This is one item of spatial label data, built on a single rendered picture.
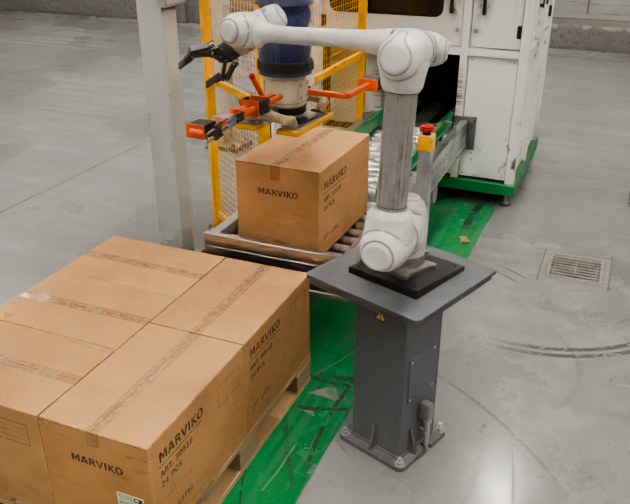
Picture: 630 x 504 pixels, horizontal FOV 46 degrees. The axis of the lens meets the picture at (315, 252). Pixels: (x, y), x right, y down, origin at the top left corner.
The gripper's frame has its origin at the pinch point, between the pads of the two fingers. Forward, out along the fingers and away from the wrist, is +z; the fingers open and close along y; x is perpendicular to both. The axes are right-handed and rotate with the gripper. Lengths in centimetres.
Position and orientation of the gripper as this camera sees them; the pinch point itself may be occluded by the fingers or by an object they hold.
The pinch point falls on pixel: (195, 74)
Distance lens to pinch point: 280.0
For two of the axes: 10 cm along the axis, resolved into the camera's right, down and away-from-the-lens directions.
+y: -6.1, -3.3, -7.2
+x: 1.1, 8.6, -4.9
